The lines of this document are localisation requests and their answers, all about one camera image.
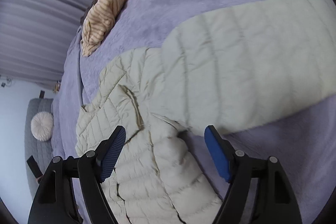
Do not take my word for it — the round cream pleated cushion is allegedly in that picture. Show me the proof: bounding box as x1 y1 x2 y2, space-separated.
31 111 54 141

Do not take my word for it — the lavender fleece bed blanket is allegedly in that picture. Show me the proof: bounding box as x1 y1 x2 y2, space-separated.
51 0 335 223

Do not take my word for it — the grey pleated curtain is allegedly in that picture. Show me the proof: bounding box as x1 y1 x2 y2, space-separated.
1 0 93 83

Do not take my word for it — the grey quilted headboard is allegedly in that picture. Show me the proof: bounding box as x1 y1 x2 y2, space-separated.
24 98 55 200

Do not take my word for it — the striped beige fleece garment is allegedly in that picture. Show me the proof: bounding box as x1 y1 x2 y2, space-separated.
80 0 127 57

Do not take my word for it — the beige quilted puffer jacket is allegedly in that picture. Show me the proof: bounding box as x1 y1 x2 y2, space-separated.
76 0 335 223

